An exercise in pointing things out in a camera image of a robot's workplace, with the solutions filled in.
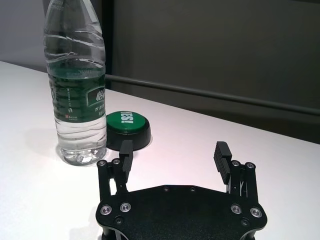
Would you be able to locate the clear water bottle green label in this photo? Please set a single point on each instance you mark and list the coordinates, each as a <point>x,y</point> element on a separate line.
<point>76,87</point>

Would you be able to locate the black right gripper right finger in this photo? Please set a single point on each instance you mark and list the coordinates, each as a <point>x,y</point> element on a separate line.
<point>221,160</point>

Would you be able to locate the grey horizontal rail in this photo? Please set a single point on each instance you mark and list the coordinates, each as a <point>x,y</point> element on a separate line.
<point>212,92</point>

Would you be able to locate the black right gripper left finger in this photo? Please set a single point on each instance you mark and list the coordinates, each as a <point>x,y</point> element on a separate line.
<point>126,160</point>

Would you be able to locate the green buzzer button black base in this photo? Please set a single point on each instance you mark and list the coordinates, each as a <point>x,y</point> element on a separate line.
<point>127,127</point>

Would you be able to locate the dark vertical post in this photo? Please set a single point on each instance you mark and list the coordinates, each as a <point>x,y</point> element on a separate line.
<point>108,37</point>

